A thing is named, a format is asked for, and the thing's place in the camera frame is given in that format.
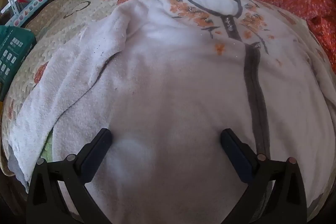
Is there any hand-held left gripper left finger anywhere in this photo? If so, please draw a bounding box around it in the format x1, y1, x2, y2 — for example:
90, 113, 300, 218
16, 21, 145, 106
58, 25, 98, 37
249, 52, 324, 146
26, 128, 113, 224

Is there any quilted heart pattern blanket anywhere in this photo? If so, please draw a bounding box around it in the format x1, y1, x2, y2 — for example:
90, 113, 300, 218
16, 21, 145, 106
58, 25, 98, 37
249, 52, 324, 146
0, 0, 331, 222

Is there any green box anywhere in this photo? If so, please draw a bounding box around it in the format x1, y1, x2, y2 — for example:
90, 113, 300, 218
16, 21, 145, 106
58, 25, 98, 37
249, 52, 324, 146
0, 25, 37, 101

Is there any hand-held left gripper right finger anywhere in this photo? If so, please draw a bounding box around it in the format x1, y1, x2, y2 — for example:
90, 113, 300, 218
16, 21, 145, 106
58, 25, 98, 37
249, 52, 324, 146
220, 128, 307, 224

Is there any light blue picture box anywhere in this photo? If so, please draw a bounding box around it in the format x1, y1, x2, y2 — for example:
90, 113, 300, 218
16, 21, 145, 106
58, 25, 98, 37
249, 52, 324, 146
4, 0, 50, 28

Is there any pink fleece floral print garment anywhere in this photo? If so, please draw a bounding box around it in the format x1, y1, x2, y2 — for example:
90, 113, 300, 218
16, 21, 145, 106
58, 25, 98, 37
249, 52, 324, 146
7, 0, 331, 224

